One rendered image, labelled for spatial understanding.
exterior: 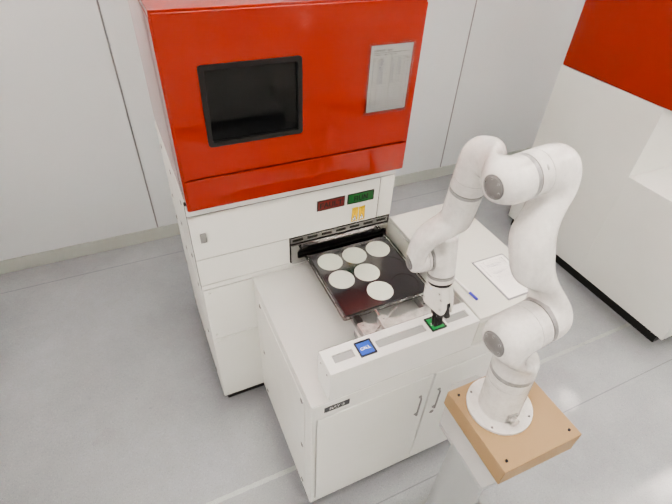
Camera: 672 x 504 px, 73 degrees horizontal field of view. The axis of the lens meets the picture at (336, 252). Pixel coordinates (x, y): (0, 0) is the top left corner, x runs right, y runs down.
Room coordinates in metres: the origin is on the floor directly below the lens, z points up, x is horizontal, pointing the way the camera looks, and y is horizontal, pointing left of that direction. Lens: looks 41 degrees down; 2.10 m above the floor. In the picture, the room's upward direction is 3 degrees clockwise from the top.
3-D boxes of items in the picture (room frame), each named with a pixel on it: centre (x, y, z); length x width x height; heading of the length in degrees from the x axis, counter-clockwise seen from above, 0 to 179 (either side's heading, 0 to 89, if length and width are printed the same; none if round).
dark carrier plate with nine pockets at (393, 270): (1.30, -0.12, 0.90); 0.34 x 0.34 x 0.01; 27
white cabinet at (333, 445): (1.24, -0.24, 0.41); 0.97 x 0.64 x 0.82; 117
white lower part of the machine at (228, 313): (1.71, 0.30, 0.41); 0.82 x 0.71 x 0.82; 117
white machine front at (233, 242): (1.41, 0.15, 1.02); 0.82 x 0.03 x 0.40; 117
